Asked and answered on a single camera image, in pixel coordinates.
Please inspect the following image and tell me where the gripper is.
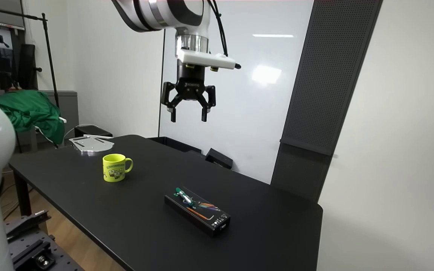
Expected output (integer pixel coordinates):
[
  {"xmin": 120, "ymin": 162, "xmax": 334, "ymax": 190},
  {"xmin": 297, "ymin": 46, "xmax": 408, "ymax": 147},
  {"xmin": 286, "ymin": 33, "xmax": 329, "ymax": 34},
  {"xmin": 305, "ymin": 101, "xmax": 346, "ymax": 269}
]
[{"xmin": 161, "ymin": 62, "xmax": 217, "ymax": 123}]

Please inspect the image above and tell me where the green marker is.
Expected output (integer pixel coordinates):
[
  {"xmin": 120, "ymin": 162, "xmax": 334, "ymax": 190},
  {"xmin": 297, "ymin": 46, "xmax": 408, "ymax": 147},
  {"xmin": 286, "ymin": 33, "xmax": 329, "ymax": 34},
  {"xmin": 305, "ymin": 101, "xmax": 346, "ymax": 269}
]
[{"xmin": 174, "ymin": 187, "xmax": 196, "ymax": 208}]

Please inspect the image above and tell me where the green cup with print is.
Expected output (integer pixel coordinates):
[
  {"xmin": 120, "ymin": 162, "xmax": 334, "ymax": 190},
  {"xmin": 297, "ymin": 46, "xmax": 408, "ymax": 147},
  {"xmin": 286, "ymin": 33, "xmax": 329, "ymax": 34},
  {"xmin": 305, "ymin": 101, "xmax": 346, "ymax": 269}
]
[{"xmin": 102, "ymin": 153, "xmax": 134, "ymax": 183}]

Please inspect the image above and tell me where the whiteboard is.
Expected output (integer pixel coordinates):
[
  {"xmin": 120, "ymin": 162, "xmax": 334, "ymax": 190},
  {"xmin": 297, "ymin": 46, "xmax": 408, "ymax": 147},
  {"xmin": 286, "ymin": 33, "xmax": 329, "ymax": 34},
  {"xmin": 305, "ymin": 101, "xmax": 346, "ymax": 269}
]
[{"xmin": 158, "ymin": 0, "xmax": 315, "ymax": 185}]

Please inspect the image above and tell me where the small black box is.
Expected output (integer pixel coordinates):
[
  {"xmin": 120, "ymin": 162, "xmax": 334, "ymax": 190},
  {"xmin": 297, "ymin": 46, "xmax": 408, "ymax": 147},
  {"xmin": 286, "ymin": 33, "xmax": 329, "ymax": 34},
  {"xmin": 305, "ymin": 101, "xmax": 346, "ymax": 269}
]
[{"xmin": 205, "ymin": 148, "xmax": 234, "ymax": 170}]

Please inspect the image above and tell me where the black case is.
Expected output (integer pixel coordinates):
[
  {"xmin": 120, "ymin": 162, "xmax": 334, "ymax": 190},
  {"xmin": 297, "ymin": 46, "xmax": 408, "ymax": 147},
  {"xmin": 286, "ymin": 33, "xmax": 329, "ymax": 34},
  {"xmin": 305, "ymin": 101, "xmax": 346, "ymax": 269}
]
[{"xmin": 74, "ymin": 125, "xmax": 113, "ymax": 138}]

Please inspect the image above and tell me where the silver metal plate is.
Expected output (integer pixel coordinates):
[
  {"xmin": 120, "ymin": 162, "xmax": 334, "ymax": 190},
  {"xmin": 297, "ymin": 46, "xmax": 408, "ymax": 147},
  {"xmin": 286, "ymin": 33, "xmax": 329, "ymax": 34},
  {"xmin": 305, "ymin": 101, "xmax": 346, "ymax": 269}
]
[{"xmin": 69, "ymin": 134, "xmax": 115, "ymax": 156}]

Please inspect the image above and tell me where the grey cabinet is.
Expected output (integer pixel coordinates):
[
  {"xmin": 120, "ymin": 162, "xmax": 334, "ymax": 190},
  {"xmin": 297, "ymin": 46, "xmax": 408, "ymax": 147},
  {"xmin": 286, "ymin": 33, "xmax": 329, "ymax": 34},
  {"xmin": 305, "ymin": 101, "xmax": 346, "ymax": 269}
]
[{"xmin": 15, "ymin": 90, "xmax": 79, "ymax": 152}]

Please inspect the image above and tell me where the black flat box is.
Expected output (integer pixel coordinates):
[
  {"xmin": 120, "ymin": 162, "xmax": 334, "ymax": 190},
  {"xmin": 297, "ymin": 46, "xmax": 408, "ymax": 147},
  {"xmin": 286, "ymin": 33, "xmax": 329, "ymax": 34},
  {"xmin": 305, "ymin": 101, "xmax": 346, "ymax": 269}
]
[{"xmin": 164, "ymin": 187, "xmax": 231, "ymax": 238}]

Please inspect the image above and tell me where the black perforated panel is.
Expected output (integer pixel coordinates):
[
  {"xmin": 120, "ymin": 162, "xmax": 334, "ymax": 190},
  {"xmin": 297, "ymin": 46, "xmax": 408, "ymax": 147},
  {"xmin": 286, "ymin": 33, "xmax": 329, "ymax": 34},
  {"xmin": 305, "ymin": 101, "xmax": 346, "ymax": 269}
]
[{"xmin": 270, "ymin": 0, "xmax": 384, "ymax": 204}]

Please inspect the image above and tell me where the green cloth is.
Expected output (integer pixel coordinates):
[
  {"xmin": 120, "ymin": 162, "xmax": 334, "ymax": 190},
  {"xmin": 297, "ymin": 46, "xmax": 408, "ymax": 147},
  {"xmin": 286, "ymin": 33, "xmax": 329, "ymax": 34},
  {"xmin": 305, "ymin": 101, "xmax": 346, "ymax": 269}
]
[{"xmin": 0, "ymin": 89, "xmax": 66, "ymax": 146}]

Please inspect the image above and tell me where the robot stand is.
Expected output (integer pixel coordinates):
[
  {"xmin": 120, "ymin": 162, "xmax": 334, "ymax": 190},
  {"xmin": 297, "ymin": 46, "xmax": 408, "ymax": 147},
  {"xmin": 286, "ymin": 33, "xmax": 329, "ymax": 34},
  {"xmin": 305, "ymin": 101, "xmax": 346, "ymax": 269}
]
[{"xmin": 4, "ymin": 210, "xmax": 86, "ymax": 271}]

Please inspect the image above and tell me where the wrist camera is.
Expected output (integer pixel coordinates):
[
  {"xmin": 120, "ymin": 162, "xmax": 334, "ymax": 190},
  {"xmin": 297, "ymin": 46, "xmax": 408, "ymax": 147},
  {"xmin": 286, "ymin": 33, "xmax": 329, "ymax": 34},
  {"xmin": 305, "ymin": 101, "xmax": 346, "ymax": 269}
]
[{"xmin": 176, "ymin": 49, "xmax": 241, "ymax": 72}]

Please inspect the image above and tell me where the white cable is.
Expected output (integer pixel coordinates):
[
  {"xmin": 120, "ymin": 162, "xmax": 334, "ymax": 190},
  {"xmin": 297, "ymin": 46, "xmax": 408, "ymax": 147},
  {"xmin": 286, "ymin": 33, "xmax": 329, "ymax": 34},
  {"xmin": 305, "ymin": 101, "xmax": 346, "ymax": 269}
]
[{"xmin": 34, "ymin": 117, "xmax": 104, "ymax": 148}]

